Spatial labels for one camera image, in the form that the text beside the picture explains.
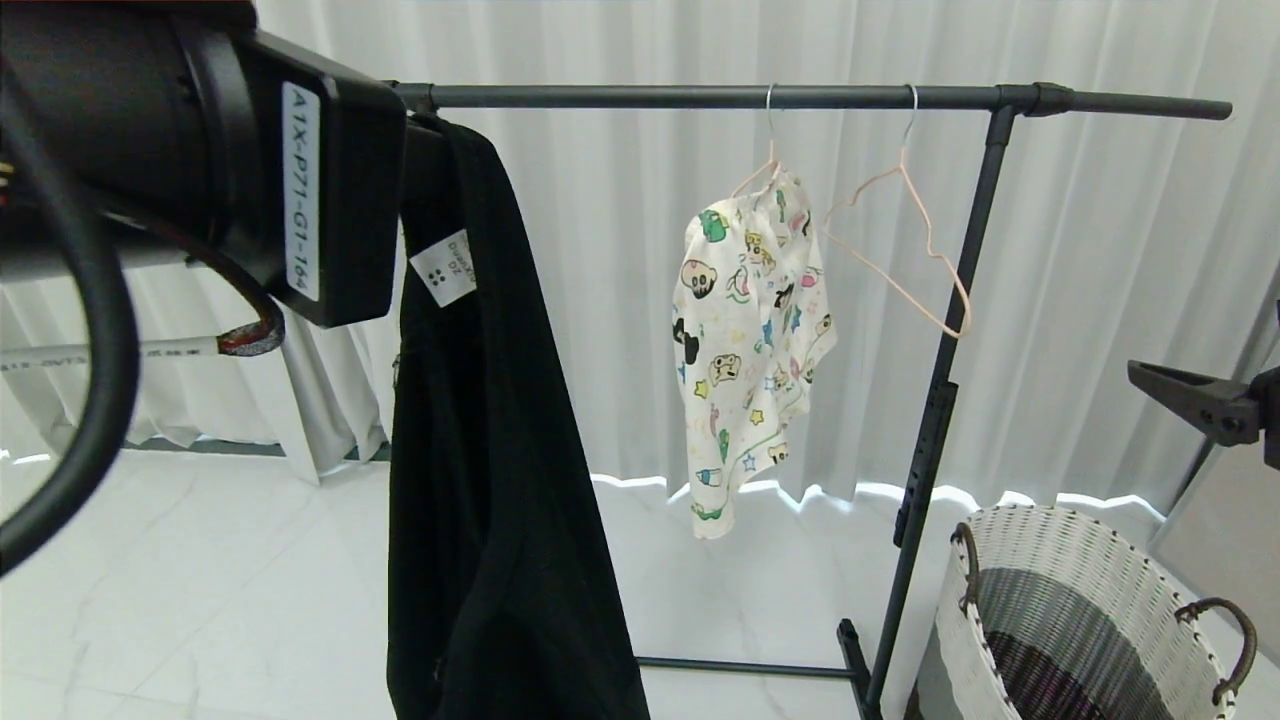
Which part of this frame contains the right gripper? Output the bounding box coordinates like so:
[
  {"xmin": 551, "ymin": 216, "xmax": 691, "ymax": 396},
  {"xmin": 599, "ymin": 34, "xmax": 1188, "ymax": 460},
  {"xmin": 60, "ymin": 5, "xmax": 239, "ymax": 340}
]
[{"xmin": 1127, "ymin": 360, "xmax": 1280, "ymax": 472}]

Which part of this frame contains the black garment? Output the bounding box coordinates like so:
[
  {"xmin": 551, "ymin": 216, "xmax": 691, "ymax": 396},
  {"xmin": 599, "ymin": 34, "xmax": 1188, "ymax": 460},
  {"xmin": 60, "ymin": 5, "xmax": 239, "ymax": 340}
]
[{"xmin": 384, "ymin": 113, "xmax": 652, "ymax": 720}]

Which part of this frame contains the black clothes rack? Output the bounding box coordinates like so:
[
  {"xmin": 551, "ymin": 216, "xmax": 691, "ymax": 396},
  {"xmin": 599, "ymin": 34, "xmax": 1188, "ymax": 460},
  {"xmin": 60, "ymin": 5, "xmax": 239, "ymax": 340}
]
[{"xmin": 385, "ymin": 80, "xmax": 1234, "ymax": 720}]

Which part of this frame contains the pink clothes hanger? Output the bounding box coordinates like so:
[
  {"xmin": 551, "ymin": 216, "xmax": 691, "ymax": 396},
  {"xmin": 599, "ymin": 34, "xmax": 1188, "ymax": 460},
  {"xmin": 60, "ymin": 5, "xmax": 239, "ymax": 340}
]
[
  {"xmin": 821, "ymin": 84, "xmax": 974, "ymax": 342},
  {"xmin": 729, "ymin": 84, "xmax": 793, "ymax": 201}
]

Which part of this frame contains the white curtain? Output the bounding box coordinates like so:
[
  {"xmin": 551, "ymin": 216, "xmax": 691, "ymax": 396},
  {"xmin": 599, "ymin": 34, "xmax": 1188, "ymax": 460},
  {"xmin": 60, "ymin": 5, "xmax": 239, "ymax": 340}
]
[
  {"xmin": 0, "ymin": 255, "xmax": 398, "ymax": 488},
  {"xmin": 255, "ymin": 0, "xmax": 1280, "ymax": 513}
]

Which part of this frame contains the white laundry basket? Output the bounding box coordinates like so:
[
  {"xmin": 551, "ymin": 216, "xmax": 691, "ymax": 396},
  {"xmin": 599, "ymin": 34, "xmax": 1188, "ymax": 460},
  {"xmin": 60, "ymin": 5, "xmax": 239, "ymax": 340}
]
[{"xmin": 933, "ymin": 502, "xmax": 1260, "ymax": 720}]

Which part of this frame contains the black cable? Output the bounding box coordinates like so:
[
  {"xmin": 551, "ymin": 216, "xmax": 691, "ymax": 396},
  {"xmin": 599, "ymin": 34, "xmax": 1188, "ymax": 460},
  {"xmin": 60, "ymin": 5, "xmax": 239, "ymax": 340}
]
[{"xmin": 0, "ymin": 55, "xmax": 142, "ymax": 581}]

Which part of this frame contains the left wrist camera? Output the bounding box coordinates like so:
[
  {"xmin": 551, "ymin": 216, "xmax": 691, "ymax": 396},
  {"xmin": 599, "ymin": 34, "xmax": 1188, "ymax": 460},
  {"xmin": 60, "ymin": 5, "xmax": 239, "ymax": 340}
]
[{"xmin": 0, "ymin": 0, "xmax": 259, "ymax": 33}]

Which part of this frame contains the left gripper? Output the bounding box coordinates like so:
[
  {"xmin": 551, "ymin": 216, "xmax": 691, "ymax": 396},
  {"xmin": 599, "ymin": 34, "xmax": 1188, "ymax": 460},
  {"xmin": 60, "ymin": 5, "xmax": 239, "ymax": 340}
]
[{"xmin": 0, "ymin": 28, "xmax": 410, "ymax": 330}]

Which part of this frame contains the cream printed garment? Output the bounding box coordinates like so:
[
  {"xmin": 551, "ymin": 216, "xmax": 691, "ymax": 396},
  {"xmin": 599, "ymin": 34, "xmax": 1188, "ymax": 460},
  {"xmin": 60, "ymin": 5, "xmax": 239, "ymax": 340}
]
[{"xmin": 671, "ymin": 167, "xmax": 840, "ymax": 542}]

